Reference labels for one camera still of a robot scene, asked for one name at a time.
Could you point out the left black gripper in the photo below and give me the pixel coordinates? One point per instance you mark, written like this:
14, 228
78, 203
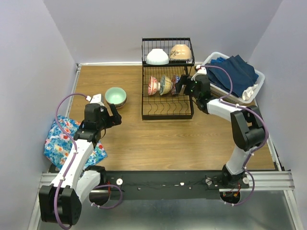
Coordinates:
114, 120

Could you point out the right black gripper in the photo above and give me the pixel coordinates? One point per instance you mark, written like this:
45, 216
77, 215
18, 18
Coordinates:
184, 80

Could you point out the blue zigzag red bowl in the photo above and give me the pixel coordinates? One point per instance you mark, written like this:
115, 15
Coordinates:
174, 80

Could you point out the yellow dotted teal bowl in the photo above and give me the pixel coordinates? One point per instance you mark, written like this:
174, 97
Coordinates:
165, 85

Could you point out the mint green bowl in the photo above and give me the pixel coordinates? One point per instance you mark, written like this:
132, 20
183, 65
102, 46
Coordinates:
115, 95

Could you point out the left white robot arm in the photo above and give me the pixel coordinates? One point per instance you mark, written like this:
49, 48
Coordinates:
61, 201

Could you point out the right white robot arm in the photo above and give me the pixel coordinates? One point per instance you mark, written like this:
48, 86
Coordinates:
248, 128

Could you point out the red white patterned bowl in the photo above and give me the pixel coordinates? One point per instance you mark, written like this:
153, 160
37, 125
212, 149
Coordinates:
153, 86

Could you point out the beige floral bowl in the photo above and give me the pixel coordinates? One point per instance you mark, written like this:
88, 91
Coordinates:
180, 52

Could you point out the white ribbed bowl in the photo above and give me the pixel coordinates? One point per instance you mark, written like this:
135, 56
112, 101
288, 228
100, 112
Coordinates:
157, 56

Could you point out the dark blue folded cloth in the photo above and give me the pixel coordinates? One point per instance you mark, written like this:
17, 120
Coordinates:
233, 70

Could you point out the white crumpled cloth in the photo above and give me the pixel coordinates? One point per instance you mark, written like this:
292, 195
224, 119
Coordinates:
247, 94

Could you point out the white plastic basket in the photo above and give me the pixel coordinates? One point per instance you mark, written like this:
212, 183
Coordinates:
221, 92

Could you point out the blue floral cloth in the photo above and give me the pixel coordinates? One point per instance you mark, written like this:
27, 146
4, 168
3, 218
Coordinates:
58, 145

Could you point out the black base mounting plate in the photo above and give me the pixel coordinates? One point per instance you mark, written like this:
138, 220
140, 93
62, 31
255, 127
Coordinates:
164, 185

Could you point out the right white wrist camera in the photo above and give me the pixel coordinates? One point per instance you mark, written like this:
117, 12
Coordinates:
199, 70

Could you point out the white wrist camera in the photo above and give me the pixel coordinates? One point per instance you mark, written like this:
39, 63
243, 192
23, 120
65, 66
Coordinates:
97, 99
199, 70

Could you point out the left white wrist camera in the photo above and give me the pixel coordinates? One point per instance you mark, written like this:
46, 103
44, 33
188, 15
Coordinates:
97, 99

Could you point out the black wire dish rack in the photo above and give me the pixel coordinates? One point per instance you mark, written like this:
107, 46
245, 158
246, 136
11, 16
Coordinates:
162, 107

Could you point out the aluminium frame rail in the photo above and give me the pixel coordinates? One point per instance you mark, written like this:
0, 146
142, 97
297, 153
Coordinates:
258, 181

